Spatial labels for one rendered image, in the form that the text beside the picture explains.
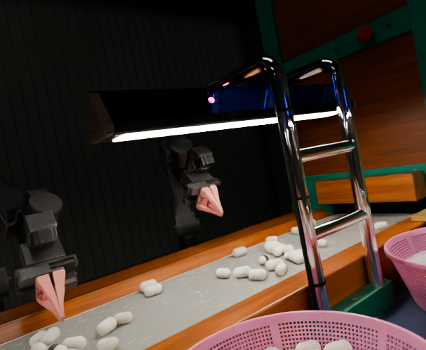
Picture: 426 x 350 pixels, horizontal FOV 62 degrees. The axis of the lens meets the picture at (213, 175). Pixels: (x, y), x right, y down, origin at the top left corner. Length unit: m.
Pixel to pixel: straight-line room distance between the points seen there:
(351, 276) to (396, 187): 0.41
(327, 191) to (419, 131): 0.29
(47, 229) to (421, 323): 0.61
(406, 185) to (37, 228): 0.83
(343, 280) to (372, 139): 0.56
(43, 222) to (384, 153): 0.87
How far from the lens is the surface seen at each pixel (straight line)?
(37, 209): 0.70
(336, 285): 0.64
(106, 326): 0.63
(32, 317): 0.78
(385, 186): 1.03
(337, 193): 1.11
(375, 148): 1.11
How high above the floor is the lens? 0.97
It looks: 1 degrees down
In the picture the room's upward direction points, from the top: 11 degrees counter-clockwise
